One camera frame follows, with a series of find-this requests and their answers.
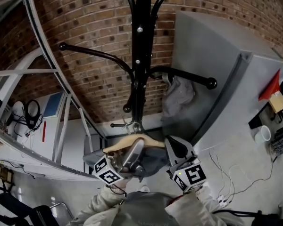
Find person's right forearm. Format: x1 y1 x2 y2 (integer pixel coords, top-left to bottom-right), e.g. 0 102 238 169
164 184 229 226

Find thin grey floor cable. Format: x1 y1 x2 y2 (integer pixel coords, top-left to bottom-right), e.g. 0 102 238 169
208 148 235 197

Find red paper ornament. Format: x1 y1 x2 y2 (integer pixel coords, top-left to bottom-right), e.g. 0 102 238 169
258 69 282 102

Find light grey cloth bag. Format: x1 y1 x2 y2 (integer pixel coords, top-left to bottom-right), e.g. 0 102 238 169
162 75 196 125

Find black coat rack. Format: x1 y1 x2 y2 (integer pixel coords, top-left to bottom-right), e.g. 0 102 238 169
58 0 218 136

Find black tangled cable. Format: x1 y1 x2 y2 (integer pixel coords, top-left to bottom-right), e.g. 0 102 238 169
12 113 43 137

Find person's left forearm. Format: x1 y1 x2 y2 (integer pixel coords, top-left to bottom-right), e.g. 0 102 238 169
88 179 128 213

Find grey-blue garment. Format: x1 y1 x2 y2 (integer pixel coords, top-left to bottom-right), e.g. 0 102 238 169
82 147 170 182

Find blue and white board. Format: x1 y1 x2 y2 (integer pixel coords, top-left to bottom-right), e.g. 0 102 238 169
42 92 65 119

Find black ring lamp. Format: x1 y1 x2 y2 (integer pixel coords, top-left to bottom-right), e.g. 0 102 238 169
25 99 42 130

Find white round device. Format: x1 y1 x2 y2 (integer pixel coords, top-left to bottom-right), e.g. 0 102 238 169
13 101 26 117

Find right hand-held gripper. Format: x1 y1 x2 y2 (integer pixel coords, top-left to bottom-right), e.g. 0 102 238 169
164 135 208 193

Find white metal shelf rack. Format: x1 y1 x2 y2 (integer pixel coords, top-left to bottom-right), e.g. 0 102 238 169
0 0 107 182

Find grey metal cabinet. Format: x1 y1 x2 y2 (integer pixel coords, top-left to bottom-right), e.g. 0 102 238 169
160 10 283 152

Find person's torso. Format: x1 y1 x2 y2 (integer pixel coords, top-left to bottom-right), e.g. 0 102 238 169
72 191 246 226

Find white floor cable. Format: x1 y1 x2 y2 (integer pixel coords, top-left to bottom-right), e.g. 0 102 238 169
223 147 275 201

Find white power strip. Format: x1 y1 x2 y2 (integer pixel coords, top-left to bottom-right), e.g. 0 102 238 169
216 195 229 207

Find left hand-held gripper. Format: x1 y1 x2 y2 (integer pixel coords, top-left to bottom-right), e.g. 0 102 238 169
94 139 147 186

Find wooden crate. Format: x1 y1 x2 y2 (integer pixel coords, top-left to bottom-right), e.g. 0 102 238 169
0 161 15 186

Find small wooden desk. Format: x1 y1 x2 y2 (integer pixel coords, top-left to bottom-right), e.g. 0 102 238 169
248 92 283 129

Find wooden clothes hanger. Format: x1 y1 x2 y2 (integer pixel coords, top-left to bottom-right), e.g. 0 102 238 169
103 118 166 154

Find black floor cable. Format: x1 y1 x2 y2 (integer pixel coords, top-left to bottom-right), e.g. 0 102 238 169
212 209 283 226

